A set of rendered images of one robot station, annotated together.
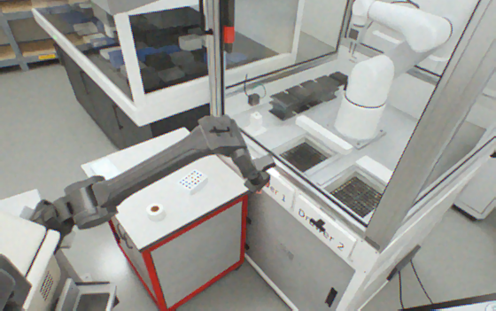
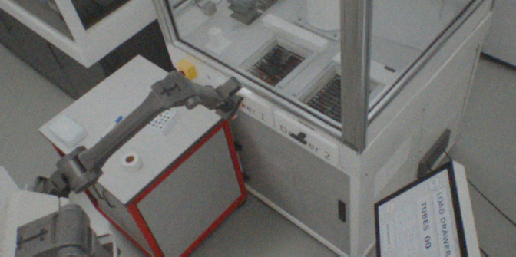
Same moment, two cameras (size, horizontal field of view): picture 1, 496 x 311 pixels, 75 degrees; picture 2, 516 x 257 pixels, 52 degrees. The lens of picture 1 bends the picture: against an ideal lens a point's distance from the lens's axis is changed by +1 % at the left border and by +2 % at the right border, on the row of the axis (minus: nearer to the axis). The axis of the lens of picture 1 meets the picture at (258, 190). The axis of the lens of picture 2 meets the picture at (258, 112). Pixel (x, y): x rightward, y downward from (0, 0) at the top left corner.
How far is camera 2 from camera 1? 0.74 m
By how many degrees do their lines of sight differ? 4
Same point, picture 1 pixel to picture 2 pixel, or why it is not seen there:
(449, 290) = (504, 173)
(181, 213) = (158, 156)
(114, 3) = not seen: outside the picture
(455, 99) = (354, 19)
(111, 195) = (95, 160)
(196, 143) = (153, 105)
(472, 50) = not seen: outside the picture
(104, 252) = not seen: hidden behind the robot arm
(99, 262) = not seen: hidden behind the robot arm
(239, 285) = (248, 224)
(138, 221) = (116, 176)
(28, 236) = (50, 204)
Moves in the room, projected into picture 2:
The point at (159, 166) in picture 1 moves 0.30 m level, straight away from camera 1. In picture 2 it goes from (129, 128) to (100, 64)
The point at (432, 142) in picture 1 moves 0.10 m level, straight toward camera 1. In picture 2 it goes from (354, 52) to (341, 76)
